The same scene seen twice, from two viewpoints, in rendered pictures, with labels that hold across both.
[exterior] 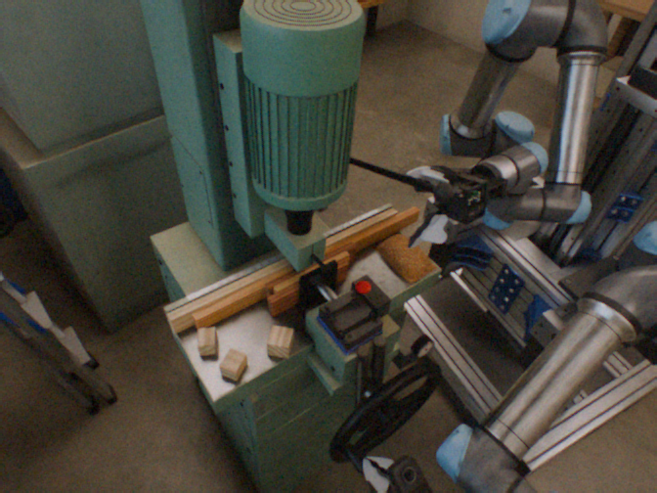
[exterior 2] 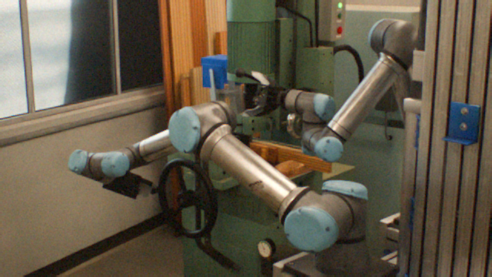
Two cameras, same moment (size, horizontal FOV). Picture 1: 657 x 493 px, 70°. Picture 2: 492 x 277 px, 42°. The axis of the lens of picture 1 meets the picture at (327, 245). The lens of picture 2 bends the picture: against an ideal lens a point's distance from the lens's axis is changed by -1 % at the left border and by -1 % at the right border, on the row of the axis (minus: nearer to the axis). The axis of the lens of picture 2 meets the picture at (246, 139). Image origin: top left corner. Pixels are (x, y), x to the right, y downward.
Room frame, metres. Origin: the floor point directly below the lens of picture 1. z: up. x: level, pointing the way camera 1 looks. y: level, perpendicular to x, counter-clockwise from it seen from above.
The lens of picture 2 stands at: (0.25, -2.28, 1.57)
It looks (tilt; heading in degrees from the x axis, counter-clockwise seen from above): 14 degrees down; 80
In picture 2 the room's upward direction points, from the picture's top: straight up
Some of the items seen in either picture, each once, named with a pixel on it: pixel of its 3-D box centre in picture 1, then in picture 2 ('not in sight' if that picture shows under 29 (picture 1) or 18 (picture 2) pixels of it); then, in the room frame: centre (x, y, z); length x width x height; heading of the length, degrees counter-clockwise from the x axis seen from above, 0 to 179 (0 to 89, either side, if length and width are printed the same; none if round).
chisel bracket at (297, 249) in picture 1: (294, 236); (254, 123); (0.70, 0.07, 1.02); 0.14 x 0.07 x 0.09; 39
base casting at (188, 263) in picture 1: (273, 281); (270, 181); (0.77, 0.14, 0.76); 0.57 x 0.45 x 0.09; 39
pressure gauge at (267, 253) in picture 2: (420, 346); (267, 249); (0.68, -0.27, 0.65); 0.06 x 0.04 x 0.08; 129
